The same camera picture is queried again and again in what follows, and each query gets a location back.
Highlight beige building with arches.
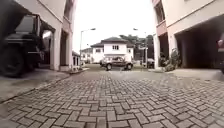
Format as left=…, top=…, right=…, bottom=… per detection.
left=0, top=0, right=78, bottom=73

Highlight pale concrete apron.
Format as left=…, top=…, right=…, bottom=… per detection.
left=149, top=67, right=224, bottom=83

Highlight grey concrete apron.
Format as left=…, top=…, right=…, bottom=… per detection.
left=0, top=67, right=90, bottom=103

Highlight black off-road vehicle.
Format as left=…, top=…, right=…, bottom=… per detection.
left=0, top=13, right=46, bottom=78

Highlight white house with dark roof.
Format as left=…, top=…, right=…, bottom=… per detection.
left=90, top=36, right=135, bottom=64

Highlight small low house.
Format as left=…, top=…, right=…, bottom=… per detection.
left=71, top=50, right=82, bottom=68

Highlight green bushes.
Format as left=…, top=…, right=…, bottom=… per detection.
left=159, top=48, right=183, bottom=73

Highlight dark grey SUV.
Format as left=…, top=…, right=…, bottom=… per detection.
left=99, top=55, right=135, bottom=72

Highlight street lamp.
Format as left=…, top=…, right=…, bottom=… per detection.
left=79, top=27, right=97, bottom=66
left=132, top=27, right=149, bottom=68

